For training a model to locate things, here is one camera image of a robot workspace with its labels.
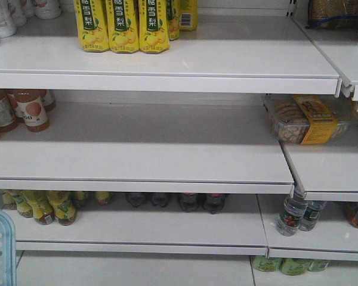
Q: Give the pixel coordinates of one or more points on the light blue plastic basket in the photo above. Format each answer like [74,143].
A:
[8,274]

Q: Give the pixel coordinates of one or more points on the coke bottle red label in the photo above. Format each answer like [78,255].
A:
[214,202]
[188,202]
[160,199]
[136,199]

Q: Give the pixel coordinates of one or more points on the white metal shelving unit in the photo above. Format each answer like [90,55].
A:
[188,120]

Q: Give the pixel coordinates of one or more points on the yellow pear drink bottle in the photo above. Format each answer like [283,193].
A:
[122,26]
[91,22]
[153,34]
[188,14]
[172,8]

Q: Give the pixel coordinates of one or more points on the clear cookie box yellow band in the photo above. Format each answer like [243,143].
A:
[308,119]

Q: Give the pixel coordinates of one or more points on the clear water bottle red label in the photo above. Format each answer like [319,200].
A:
[292,211]

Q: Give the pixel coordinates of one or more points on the yellow lemon tea bottle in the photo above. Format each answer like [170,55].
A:
[64,209]
[11,198]
[43,213]

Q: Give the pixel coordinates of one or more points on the clear water bottle green label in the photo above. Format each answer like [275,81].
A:
[312,214]

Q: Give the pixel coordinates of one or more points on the orange juice bottle C100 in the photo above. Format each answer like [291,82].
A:
[32,109]

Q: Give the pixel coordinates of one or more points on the green drink bottle row right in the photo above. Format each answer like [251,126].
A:
[289,266]

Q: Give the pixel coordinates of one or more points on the orange juice bottle barcode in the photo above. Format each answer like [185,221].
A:
[8,121]

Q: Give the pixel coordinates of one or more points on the brown bread bag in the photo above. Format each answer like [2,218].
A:
[333,14]

